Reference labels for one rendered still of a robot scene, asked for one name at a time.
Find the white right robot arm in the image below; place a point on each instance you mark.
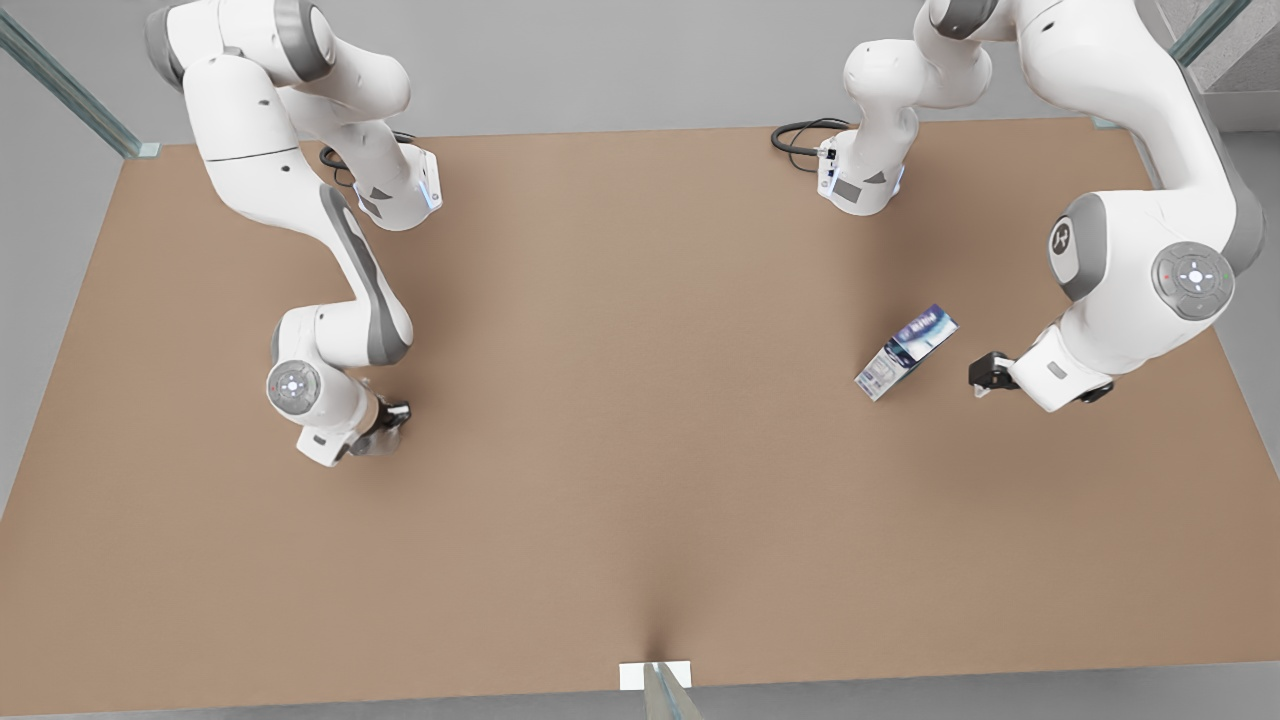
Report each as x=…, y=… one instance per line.
x=245, y=120

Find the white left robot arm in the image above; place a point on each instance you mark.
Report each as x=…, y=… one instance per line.
x=1120, y=70

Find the blue and white printed box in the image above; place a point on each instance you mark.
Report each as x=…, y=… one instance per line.
x=906, y=352

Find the silver frame post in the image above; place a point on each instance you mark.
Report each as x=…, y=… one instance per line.
x=660, y=690
x=62, y=88
x=1200, y=32

